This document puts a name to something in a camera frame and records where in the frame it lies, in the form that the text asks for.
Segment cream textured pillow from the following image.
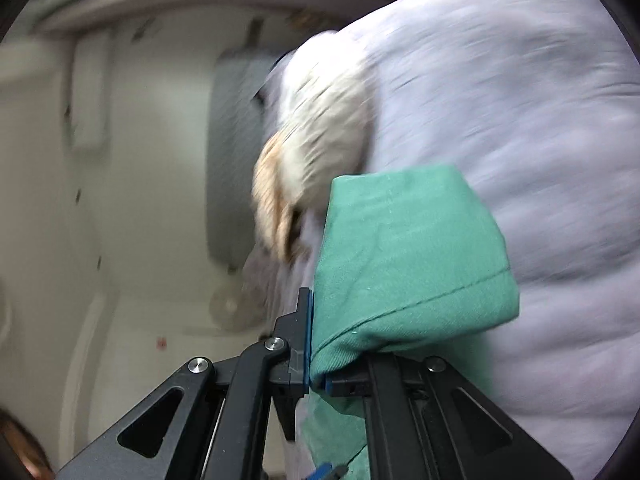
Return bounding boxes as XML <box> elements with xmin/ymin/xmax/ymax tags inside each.
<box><xmin>280</xmin><ymin>32</ymin><xmax>373</xmax><ymax>210</ymax></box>

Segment green jacket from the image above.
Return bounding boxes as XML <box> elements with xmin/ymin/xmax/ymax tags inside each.
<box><xmin>300</xmin><ymin>166</ymin><xmax>520</xmax><ymax>479</ymax></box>

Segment lavender bed blanket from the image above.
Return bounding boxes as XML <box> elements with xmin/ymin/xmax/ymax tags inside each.
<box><xmin>247</xmin><ymin>0</ymin><xmax>639</xmax><ymax>479</ymax></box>

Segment beige striped cloth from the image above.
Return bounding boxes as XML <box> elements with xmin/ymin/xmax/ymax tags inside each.
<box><xmin>252</xmin><ymin>130</ymin><xmax>306</xmax><ymax>264</ymax></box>

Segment round white fan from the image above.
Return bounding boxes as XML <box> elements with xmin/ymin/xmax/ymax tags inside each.
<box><xmin>209</xmin><ymin>281</ymin><xmax>266</xmax><ymax>333</ymax></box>

